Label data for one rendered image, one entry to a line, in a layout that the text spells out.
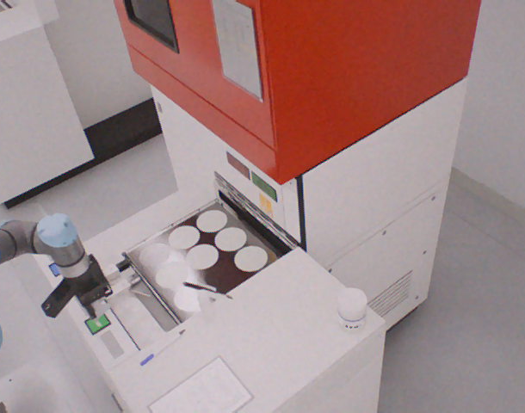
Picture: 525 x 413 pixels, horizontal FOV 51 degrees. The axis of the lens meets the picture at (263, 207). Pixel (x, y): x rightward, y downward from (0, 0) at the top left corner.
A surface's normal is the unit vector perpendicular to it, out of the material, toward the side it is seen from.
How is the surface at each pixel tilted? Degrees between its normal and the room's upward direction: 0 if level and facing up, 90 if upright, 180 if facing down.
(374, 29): 90
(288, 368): 0
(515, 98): 90
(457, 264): 0
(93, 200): 0
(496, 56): 90
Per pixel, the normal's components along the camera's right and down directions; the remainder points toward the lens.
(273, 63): 0.60, 0.52
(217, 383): -0.09, -0.72
